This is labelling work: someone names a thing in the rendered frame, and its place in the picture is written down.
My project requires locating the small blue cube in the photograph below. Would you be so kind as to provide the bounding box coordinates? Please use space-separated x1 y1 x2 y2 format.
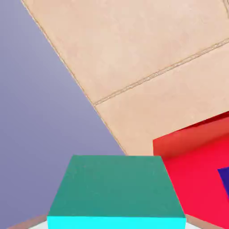
217 166 229 201

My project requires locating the small cyan cube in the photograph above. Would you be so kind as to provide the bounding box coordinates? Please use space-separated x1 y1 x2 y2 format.
47 155 187 229

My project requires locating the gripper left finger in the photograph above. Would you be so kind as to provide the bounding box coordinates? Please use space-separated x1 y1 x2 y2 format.
7 214 48 229

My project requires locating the large red box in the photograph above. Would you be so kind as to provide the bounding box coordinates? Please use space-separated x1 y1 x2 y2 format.
153 110 229 229

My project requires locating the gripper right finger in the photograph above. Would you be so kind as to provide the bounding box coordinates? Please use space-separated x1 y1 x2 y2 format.
185 214 224 229

